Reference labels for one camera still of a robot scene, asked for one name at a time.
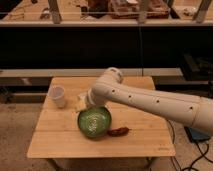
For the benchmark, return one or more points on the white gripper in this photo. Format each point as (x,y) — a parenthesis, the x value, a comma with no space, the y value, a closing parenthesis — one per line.
(94,99)

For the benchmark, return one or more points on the green ceramic bowl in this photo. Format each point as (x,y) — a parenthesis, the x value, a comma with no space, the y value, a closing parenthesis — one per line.
(94,122)

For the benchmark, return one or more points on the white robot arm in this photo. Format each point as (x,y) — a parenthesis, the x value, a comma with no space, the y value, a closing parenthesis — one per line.
(190,110)

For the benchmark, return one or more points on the white plastic cup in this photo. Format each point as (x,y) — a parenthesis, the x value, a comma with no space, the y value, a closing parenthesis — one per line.
(57,95)

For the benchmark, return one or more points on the dried red chili pepper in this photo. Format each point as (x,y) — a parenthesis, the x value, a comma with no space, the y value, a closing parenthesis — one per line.
(118,132)

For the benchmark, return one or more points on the wooden table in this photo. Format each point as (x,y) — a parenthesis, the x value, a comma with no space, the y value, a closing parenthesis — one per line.
(57,134)

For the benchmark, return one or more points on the dark device on floor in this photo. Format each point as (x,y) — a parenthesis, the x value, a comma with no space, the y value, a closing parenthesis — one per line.
(196,136)

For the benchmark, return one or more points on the long wooden shelf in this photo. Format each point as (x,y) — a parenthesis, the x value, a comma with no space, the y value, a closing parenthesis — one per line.
(95,13)

